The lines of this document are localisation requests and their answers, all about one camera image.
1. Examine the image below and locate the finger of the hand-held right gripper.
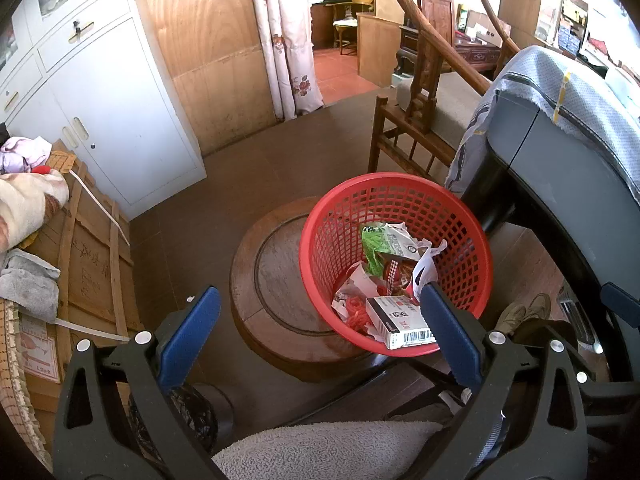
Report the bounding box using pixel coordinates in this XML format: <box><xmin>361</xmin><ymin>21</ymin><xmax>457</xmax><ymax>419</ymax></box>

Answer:
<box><xmin>600</xmin><ymin>284</ymin><xmax>640</xmax><ymax>318</ymax></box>
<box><xmin>572</xmin><ymin>371</ymin><xmax>640</xmax><ymax>431</ymax></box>

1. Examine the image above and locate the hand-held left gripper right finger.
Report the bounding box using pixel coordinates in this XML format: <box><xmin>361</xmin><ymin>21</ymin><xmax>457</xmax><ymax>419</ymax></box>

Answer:
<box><xmin>419</xmin><ymin>281</ymin><xmax>588</xmax><ymax>480</ymax></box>

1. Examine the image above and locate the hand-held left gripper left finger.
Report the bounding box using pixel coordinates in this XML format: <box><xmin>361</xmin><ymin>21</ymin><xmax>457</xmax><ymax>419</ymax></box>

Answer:
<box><xmin>52</xmin><ymin>285</ymin><xmax>236</xmax><ymax>480</ymax></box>

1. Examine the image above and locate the white carton with red end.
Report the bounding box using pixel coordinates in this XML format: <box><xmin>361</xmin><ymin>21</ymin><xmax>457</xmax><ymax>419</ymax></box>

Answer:
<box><xmin>365</xmin><ymin>295</ymin><xmax>440</xmax><ymax>351</ymax></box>

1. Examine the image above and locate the white plastic bag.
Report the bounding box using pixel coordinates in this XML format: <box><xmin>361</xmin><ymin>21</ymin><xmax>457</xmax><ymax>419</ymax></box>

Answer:
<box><xmin>400</xmin><ymin>240</ymin><xmax>448</xmax><ymax>301</ymax></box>

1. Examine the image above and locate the green snack packet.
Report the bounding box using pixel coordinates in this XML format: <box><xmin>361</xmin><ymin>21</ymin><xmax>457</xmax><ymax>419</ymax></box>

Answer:
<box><xmin>361</xmin><ymin>223</ymin><xmax>418</xmax><ymax>276</ymax></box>

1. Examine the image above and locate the red plastic mesh basket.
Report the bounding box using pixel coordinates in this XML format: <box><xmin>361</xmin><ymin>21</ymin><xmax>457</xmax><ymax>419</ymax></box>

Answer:
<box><xmin>299</xmin><ymin>172</ymin><xmax>493</xmax><ymax>358</ymax></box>

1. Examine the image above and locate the olive green shoe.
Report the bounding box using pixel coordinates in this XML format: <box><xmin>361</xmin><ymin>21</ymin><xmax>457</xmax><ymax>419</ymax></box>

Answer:
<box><xmin>495</xmin><ymin>302</ymin><xmax>526</xmax><ymax>333</ymax></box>
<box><xmin>525</xmin><ymin>292</ymin><xmax>552</xmax><ymax>321</ymax></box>

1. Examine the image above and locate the black plastic bag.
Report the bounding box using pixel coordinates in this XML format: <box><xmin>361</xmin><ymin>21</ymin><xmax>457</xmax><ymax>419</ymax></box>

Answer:
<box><xmin>130</xmin><ymin>385</ymin><xmax>236</xmax><ymax>456</ymax></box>

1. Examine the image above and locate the round wooden stand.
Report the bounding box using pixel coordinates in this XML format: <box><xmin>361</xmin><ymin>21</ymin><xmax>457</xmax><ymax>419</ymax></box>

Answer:
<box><xmin>230</xmin><ymin>196</ymin><xmax>381</xmax><ymax>383</ymax></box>

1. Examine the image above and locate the dark grey oval table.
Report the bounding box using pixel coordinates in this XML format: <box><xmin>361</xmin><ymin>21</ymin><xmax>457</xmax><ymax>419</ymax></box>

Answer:
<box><xmin>460</xmin><ymin>87</ymin><xmax>640</xmax><ymax>386</ymax></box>

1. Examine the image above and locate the grey fleece cushion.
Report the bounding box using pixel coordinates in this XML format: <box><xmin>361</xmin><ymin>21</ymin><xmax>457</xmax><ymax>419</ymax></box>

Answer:
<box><xmin>212</xmin><ymin>420</ymin><xmax>443</xmax><ymax>480</ymax></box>

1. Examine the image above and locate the grey cloth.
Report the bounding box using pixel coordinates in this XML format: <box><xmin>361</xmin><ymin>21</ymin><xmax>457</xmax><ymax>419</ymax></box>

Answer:
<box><xmin>0</xmin><ymin>248</ymin><xmax>61</xmax><ymax>323</ymax></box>

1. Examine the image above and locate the bamboo mat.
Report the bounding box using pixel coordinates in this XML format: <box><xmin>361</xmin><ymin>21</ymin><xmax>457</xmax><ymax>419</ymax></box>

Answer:
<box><xmin>0</xmin><ymin>300</ymin><xmax>53</xmax><ymax>466</ymax></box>

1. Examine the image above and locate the blue checked tablecloth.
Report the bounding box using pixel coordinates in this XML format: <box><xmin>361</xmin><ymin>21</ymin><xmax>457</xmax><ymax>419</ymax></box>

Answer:
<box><xmin>444</xmin><ymin>45</ymin><xmax>640</xmax><ymax>201</ymax></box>

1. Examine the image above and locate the cream blanket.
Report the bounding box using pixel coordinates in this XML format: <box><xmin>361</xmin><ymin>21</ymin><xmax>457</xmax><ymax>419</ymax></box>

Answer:
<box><xmin>0</xmin><ymin>170</ymin><xmax>71</xmax><ymax>256</ymax></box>

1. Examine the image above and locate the white metal cabinet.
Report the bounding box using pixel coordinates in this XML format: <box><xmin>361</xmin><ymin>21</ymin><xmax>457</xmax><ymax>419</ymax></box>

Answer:
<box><xmin>0</xmin><ymin>0</ymin><xmax>208</xmax><ymax>221</ymax></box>

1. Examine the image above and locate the grey seat cushion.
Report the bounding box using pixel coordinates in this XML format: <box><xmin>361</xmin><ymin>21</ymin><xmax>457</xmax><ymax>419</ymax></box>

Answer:
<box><xmin>395</xmin><ymin>72</ymin><xmax>493</xmax><ymax>153</ymax></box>

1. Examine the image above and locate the pink cloth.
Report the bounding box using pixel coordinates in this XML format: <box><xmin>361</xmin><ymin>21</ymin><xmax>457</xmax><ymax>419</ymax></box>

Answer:
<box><xmin>0</xmin><ymin>136</ymin><xmax>53</xmax><ymax>173</ymax></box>

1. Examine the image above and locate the dark wooden side table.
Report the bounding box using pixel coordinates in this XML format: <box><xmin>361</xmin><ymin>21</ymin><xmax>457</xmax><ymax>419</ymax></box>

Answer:
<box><xmin>452</xmin><ymin>35</ymin><xmax>503</xmax><ymax>73</ymax></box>

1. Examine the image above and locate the plywood wardrobe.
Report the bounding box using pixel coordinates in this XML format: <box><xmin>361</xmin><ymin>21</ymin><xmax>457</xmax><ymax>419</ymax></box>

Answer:
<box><xmin>356</xmin><ymin>12</ymin><xmax>403</xmax><ymax>88</ymax></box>

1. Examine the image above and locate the carved wooden armchair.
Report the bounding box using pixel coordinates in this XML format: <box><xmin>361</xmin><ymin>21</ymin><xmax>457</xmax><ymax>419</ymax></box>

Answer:
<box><xmin>367</xmin><ymin>0</ymin><xmax>523</xmax><ymax>191</ymax></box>

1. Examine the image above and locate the pink floral curtain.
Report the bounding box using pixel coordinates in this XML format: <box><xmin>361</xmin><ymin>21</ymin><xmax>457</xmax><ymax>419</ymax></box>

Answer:
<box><xmin>247</xmin><ymin>0</ymin><xmax>326</xmax><ymax>121</ymax></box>

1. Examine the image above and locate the yellow wooden chair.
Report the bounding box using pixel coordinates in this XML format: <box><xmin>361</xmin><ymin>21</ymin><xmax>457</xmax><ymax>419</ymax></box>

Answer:
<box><xmin>325</xmin><ymin>0</ymin><xmax>376</xmax><ymax>56</ymax></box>

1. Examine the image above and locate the strapped plywood crate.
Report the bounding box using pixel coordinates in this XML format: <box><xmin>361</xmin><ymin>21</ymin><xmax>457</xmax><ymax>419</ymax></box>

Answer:
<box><xmin>20</xmin><ymin>140</ymin><xmax>141</xmax><ymax>396</ymax></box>

